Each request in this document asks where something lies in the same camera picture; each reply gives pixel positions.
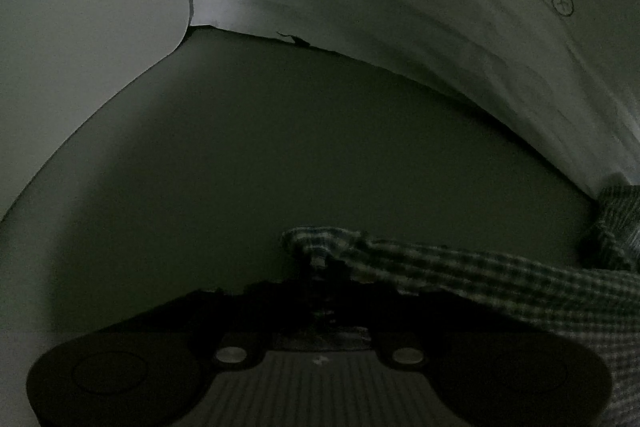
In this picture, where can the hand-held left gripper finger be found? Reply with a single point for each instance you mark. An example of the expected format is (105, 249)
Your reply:
(325, 287)
(314, 287)

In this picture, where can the plaid shirt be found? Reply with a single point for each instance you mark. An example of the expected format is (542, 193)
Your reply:
(500, 272)

